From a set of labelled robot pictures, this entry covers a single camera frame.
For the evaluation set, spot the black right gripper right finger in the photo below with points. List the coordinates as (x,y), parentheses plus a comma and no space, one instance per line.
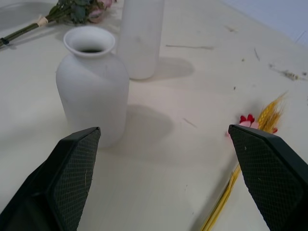
(272,173)

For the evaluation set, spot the yellow wheat and red flower bunch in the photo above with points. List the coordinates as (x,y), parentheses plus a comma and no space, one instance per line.
(268,118)

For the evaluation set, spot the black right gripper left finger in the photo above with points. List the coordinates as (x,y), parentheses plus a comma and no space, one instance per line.
(60,178)

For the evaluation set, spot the tall white cylinder vase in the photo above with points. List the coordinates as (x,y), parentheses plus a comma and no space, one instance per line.
(141,38)

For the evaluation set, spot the white flared-neck ceramic vase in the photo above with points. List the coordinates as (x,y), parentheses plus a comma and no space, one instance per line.
(92,86)

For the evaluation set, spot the pink rose bouquet green stems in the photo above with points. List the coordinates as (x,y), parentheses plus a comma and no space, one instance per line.
(62,13)

